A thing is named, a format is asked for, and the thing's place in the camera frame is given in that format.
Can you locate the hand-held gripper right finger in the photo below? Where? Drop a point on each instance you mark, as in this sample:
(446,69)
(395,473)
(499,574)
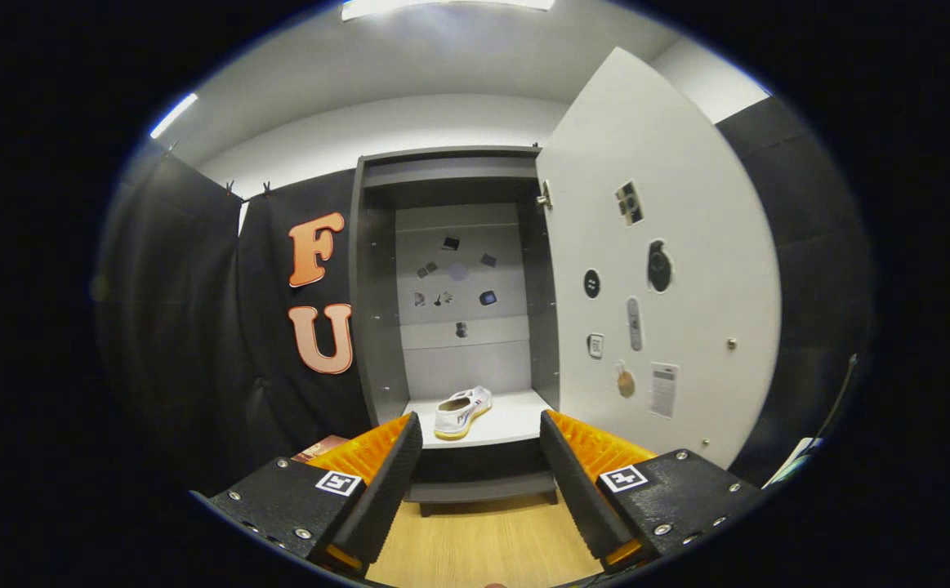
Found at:
(577,490)

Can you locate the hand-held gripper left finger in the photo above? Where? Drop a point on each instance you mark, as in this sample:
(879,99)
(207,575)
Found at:
(389,486)

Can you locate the white canvas shoe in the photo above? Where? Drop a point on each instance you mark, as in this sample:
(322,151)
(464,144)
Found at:
(458,416)

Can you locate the dark grey shoe cabinet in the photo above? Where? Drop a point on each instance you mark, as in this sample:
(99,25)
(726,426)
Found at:
(376,327)

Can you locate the white shoe cabinet door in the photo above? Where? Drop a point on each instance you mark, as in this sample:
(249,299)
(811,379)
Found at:
(687,163)

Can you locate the metal door hinge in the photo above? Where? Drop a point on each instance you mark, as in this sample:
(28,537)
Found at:
(545,196)

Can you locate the black backdrop cloth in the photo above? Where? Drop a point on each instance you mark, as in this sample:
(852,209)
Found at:
(180,327)

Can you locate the row of black cloth clips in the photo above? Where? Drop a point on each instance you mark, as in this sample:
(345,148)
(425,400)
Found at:
(266,190)

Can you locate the narrow ceiling light strip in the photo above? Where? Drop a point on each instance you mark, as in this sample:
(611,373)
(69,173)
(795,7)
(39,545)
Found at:
(174,115)

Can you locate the large ceiling light panel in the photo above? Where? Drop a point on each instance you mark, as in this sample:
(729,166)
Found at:
(442,6)

